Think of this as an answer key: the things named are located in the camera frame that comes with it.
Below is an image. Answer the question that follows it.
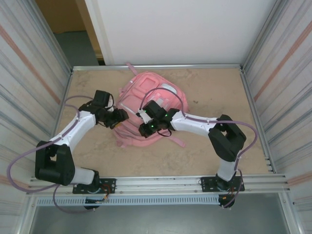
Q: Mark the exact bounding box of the pink student backpack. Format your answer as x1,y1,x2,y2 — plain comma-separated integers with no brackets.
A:
114,62,188,148

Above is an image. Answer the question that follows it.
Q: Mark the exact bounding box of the brown wooden door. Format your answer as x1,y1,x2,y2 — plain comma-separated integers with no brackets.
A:
36,0,106,66

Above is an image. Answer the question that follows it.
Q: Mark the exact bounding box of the short black right gripper cable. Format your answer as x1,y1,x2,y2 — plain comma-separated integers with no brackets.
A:
157,128,172,138

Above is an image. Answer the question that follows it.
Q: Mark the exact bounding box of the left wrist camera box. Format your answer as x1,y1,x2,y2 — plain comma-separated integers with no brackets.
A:
94,90,113,108

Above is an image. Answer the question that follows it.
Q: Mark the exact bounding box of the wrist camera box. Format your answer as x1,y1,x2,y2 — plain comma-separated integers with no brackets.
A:
94,90,113,108
136,99,166,122

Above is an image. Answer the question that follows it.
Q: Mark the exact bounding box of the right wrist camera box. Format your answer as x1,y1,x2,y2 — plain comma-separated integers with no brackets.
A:
136,99,166,122

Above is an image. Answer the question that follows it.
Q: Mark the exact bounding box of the narrow aluminium table rail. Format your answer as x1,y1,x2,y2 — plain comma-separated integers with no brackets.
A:
71,63,245,72

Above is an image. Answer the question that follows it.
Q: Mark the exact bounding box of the wide aluminium table rail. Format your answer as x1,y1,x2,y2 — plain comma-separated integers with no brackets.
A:
26,173,292,195

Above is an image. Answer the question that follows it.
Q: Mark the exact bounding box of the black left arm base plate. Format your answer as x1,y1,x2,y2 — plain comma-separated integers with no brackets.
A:
72,177,117,195

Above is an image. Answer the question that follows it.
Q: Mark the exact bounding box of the white slotted cable duct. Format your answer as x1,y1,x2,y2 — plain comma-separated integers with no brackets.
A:
36,196,220,207

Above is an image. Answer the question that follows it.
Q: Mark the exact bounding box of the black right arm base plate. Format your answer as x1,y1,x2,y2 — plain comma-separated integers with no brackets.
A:
199,175,245,193

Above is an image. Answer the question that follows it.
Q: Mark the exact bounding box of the aluminium enclosure side panel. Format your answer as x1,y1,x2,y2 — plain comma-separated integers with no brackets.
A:
0,0,74,234
240,0,312,234

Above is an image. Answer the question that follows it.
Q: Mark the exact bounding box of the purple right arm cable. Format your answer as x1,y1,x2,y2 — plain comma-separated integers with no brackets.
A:
139,87,258,209

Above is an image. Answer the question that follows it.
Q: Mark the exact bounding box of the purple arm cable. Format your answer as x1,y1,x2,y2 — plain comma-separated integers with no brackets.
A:
139,87,258,209
6,96,98,213

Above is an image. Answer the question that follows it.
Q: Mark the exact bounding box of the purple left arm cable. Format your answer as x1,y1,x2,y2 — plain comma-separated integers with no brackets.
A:
6,96,98,213

